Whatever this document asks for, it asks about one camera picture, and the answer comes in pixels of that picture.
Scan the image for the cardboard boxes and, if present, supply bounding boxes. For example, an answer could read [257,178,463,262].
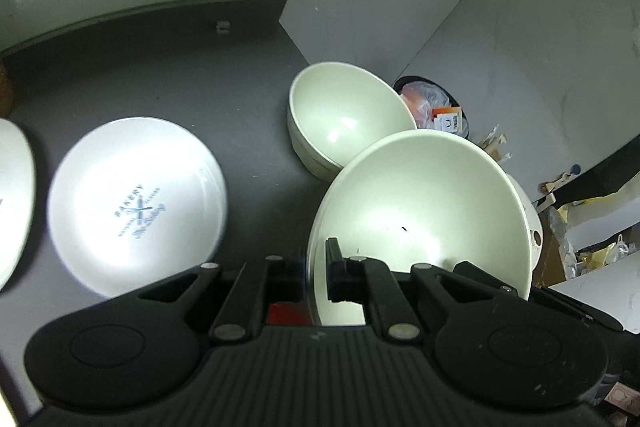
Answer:
[533,206,575,287]

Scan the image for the small white Bakery plate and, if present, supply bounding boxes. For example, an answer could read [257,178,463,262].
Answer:
[47,117,229,297]

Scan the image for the red and black bowl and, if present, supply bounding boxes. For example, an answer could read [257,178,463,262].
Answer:
[267,303,312,327]

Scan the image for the white plate Sweet print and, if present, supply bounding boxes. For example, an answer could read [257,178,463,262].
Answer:
[0,118,36,287]

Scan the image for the cream bowl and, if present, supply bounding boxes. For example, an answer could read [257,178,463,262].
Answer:
[307,130,533,326]
[286,62,416,181]

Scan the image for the pot with plastic bags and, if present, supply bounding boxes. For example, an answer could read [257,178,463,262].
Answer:
[393,76,470,139]

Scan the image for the orange juice bottle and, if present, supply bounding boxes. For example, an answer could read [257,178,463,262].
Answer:
[0,62,14,118]

